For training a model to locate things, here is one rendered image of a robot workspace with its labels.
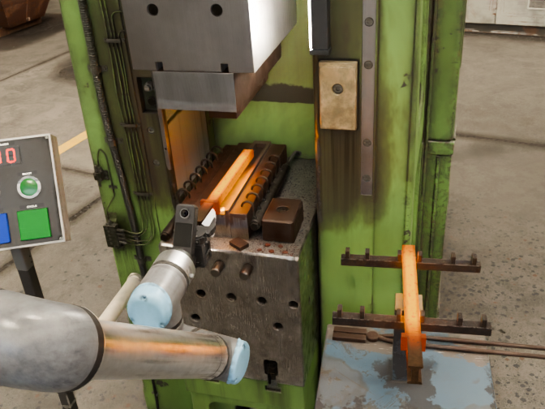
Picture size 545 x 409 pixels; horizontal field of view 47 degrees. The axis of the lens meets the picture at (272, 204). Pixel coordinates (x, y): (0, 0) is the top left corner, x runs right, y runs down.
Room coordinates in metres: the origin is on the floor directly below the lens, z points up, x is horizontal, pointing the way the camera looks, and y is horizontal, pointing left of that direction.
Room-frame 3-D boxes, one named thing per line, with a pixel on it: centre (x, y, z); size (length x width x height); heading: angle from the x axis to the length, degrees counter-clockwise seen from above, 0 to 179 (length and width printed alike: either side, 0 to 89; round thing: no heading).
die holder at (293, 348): (1.61, 0.05, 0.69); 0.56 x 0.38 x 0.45; 163
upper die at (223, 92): (1.62, 0.10, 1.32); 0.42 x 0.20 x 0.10; 163
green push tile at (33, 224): (1.39, 0.61, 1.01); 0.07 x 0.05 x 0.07; 98
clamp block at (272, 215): (1.42, -0.03, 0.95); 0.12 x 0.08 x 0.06; 163
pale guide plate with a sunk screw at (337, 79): (1.45, -0.18, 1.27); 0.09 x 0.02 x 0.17; 73
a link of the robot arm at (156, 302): (1.04, 0.25, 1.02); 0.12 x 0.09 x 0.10; 163
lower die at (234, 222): (1.62, 0.10, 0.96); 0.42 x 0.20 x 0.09; 163
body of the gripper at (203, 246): (1.20, 0.20, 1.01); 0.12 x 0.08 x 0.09; 163
